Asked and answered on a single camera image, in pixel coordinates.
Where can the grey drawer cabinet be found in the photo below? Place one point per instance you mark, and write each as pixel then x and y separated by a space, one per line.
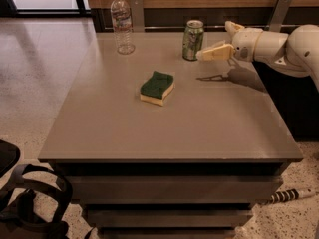
pixel 190 169

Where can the metal bracket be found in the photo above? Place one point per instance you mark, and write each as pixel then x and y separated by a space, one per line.
pixel 137 10
pixel 278 15

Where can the green and yellow sponge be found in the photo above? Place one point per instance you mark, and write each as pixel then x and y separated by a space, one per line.
pixel 157 88

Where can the black chair seat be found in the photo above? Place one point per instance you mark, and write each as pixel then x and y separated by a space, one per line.
pixel 9 156

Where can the clear plastic water bottle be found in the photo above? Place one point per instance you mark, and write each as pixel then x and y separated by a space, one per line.
pixel 122 26

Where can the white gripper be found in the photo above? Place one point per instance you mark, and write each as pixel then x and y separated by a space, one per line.
pixel 243 45

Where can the right metal bracket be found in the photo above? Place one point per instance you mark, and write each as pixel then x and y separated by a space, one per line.
pixel 278 15

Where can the left metal bracket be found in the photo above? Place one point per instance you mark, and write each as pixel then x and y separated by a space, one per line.
pixel 137 10

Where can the black white striped stick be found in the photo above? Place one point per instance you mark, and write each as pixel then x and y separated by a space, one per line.
pixel 290 194

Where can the green soda can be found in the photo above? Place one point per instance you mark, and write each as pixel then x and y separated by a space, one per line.
pixel 192 39

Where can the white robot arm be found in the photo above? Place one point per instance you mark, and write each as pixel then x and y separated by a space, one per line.
pixel 295 54

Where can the black backpack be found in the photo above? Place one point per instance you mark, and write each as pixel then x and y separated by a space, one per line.
pixel 17 217

